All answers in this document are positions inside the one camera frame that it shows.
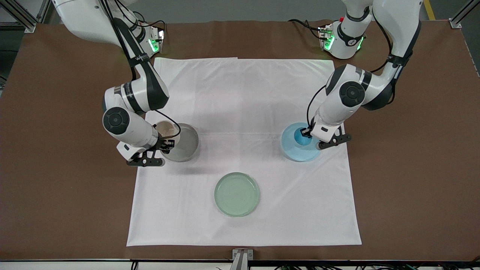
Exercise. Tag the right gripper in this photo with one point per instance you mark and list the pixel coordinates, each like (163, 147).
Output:
(165, 144)

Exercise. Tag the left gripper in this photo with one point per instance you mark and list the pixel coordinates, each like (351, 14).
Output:
(304, 132)

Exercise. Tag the small blue cup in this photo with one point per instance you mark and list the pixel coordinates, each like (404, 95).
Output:
(300, 141)

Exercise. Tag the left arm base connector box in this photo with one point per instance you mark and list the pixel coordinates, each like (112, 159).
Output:
(327, 37)

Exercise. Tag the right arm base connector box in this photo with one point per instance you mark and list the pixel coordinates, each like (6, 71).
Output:
(155, 43)

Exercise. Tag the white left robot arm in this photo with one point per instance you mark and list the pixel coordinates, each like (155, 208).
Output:
(397, 22)

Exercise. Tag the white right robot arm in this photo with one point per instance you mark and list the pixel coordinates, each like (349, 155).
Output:
(78, 18)

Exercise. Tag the gray plate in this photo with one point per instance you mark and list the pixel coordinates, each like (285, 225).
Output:
(187, 145)

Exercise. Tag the light blue plate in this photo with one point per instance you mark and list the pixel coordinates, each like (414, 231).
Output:
(300, 154)

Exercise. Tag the pale green plate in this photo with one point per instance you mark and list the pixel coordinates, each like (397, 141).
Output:
(237, 195)

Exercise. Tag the white cloth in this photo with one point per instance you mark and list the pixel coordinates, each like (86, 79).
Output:
(243, 112)

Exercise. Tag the brown table cover sheet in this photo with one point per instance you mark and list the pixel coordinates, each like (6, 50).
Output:
(56, 187)

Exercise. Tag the grey metal table bracket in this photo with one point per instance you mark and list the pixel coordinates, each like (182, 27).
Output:
(242, 258)

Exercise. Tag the table front edge rail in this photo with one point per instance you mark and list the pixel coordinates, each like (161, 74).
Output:
(75, 265)

